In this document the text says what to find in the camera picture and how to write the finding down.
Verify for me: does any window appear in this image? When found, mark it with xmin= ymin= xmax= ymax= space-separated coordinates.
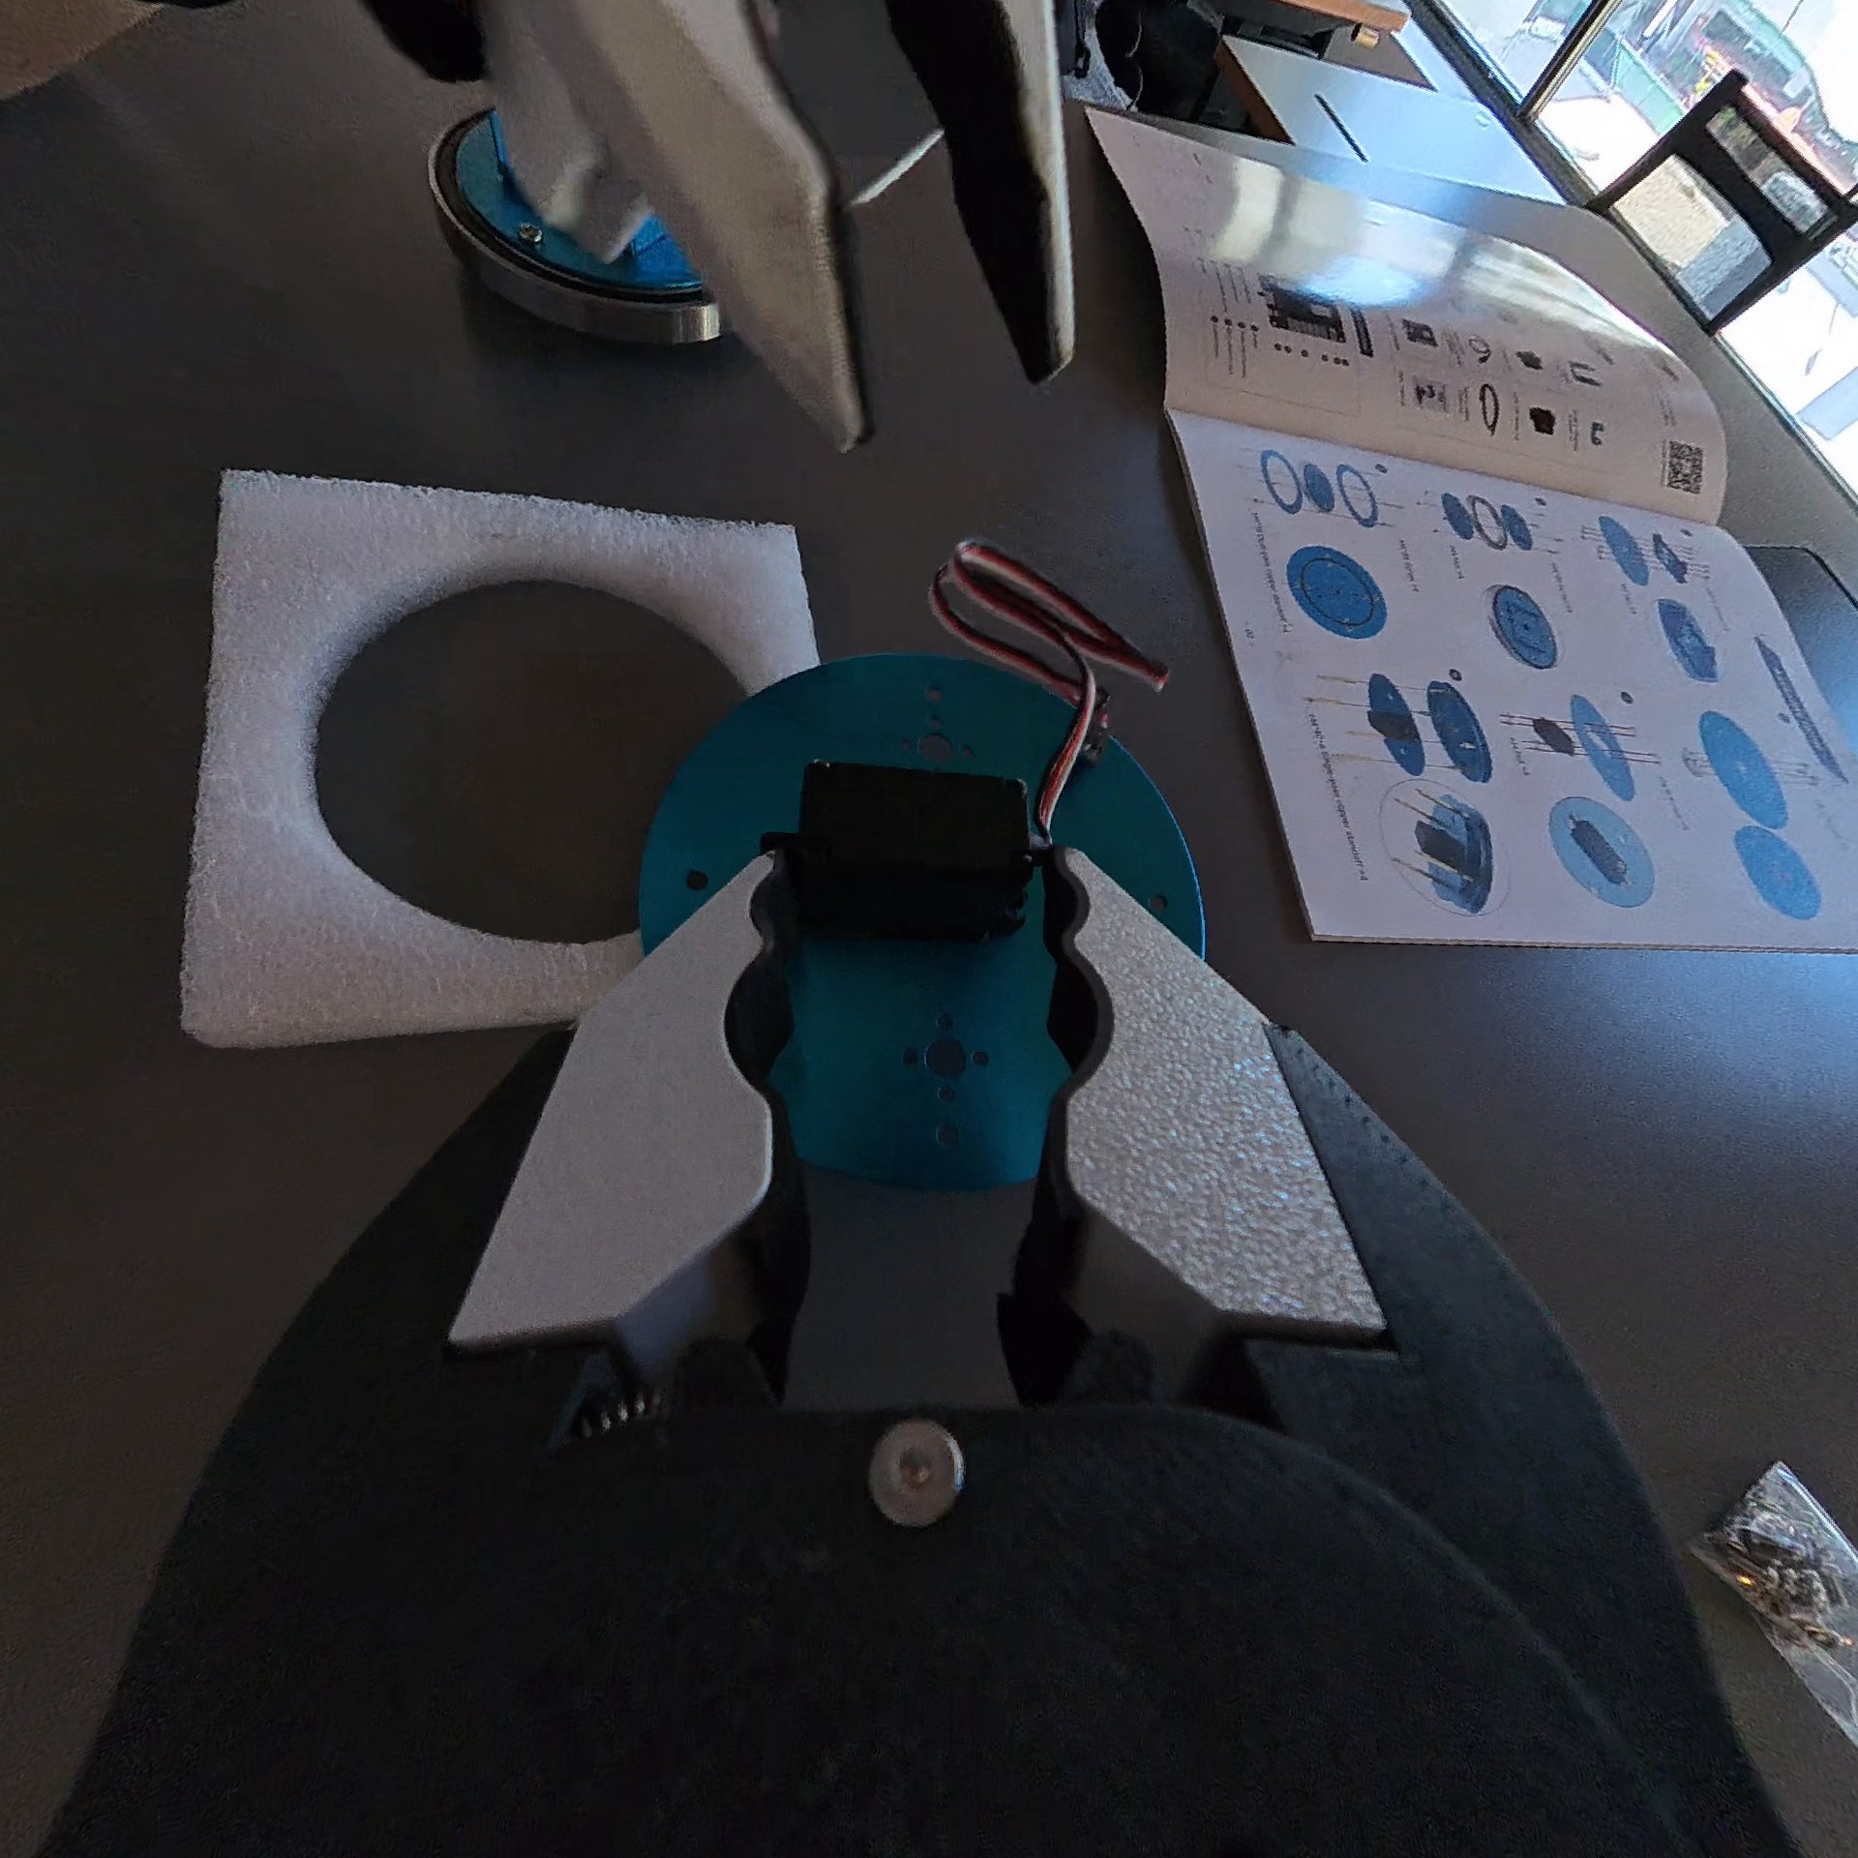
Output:
xmin=1419 ymin=0 xmax=1858 ymax=502

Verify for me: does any clear bag with small screws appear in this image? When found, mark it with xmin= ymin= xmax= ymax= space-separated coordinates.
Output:
xmin=1687 ymin=1461 xmax=1858 ymax=1745

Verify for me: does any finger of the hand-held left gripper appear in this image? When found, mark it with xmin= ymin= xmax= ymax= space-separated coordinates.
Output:
xmin=483 ymin=0 xmax=873 ymax=462
xmin=885 ymin=0 xmax=1078 ymax=391

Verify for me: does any dark grey desk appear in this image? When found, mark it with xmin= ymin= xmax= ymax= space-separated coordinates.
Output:
xmin=0 ymin=0 xmax=1858 ymax=1858

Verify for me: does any steel bearing with blue disc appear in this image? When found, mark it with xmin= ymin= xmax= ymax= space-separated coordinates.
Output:
xmin=431 ymin=108 xmax=717 ymax=346

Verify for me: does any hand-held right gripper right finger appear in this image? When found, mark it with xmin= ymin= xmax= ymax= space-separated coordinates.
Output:
xmin=1012 ymin=848 xmax=1394 ymax=1354

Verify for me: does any open instruction manual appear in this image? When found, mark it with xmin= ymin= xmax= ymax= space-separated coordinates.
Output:
xmin=1086 ymin=105 xmax=1858 ymax=952

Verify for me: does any red white black servo cable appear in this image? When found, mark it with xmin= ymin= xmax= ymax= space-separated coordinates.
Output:
xmin=925 ymin=535 xmax=1167 ymax=848

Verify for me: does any white foam frame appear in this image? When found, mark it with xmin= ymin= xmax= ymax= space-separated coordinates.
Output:
xmin=181 ymin=467 xmax=821 ymax=1048

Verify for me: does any blue round metal plate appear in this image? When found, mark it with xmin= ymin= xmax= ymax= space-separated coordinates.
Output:
xmin=643 ymin=654 xmax=1207 ymax=1191

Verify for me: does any black chair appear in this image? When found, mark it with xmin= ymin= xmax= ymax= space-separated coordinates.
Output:
xmin=1591 ymin=71 xmax=1858 ymax=334

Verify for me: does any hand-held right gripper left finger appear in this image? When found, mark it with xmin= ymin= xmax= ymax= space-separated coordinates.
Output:
xmin=454 ymin=856 xmax=810 ymax=1381

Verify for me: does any dark grey flat pad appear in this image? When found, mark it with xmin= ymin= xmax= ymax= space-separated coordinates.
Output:
xmin=1738 ymin=546 xmax=1858 ymax=692

